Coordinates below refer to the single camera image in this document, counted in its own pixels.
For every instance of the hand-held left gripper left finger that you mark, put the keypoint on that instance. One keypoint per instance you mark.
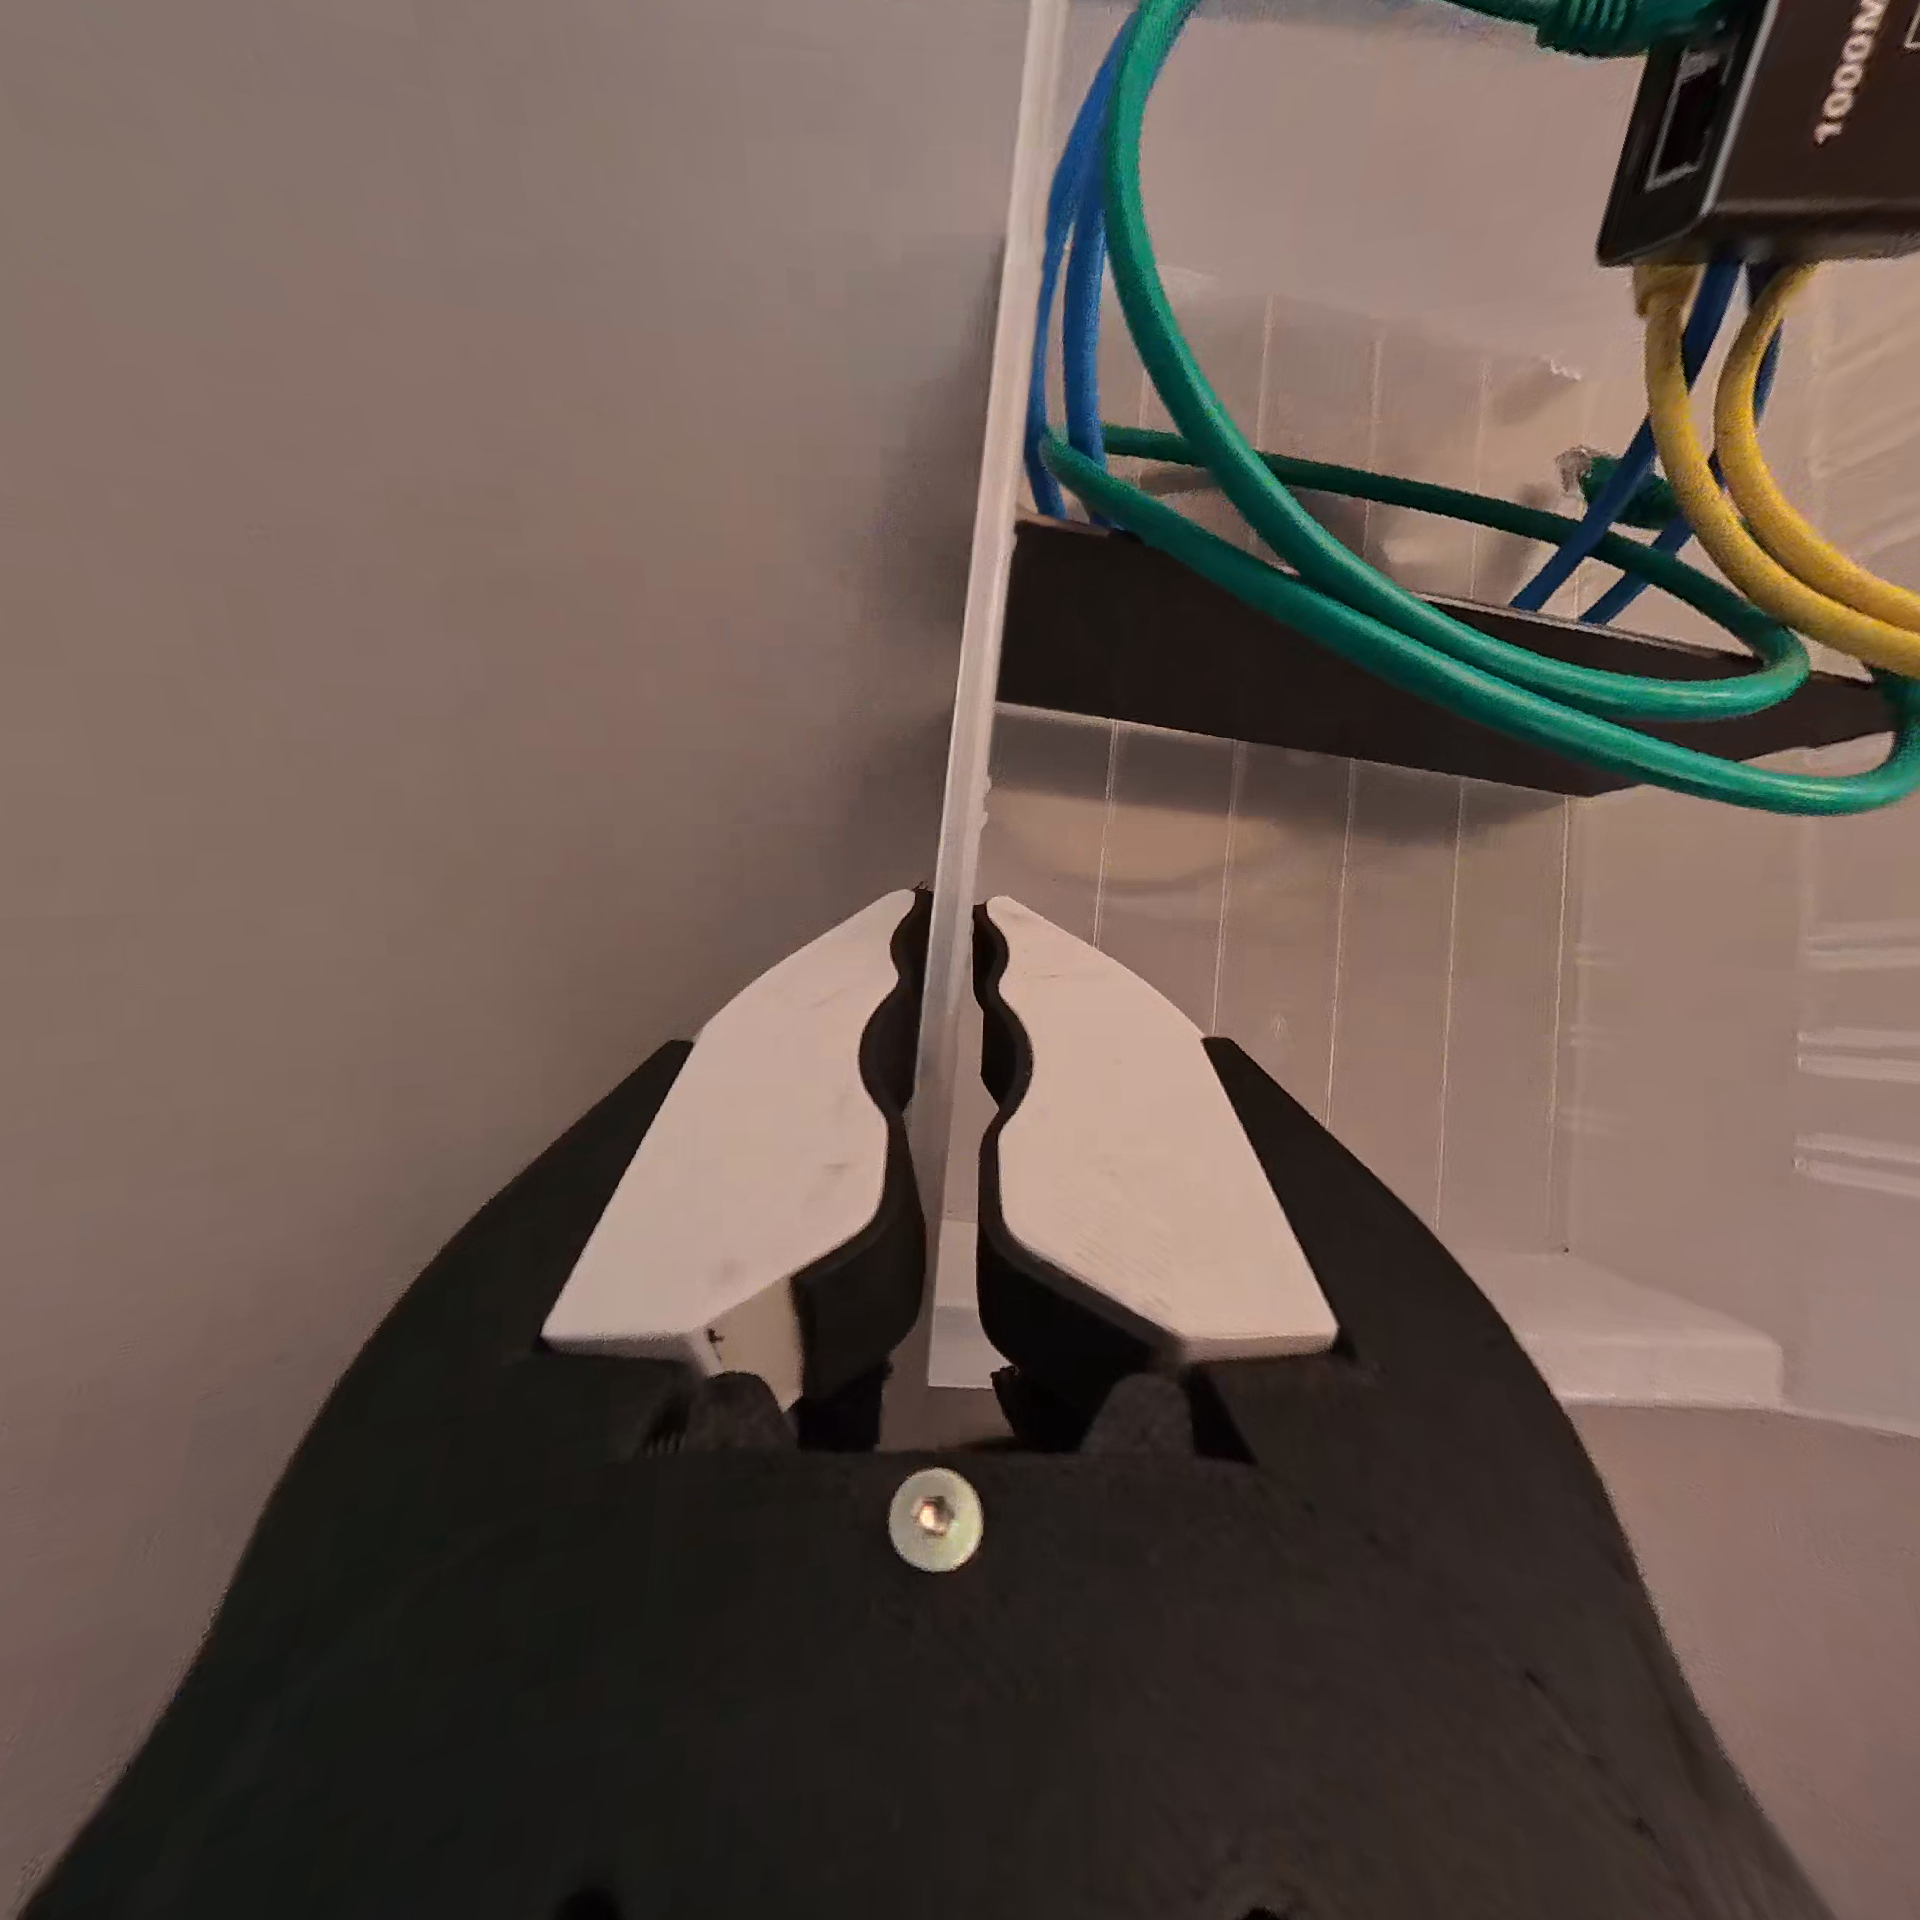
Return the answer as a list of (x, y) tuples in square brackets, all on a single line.
[(750, 1141)]

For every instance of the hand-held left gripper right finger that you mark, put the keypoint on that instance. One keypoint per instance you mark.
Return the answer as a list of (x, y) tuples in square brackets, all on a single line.
[(1141, 1172)]

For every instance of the clear plastic bin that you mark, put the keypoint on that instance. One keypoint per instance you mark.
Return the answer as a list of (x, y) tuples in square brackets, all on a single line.
[(1349, 975)]

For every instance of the black ethernet switch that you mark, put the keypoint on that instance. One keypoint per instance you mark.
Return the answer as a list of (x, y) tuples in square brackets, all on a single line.
[(1771, 137)]

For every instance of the black divider panel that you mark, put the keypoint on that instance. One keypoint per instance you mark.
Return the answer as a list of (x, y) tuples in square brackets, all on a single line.
[(1141, 646)]

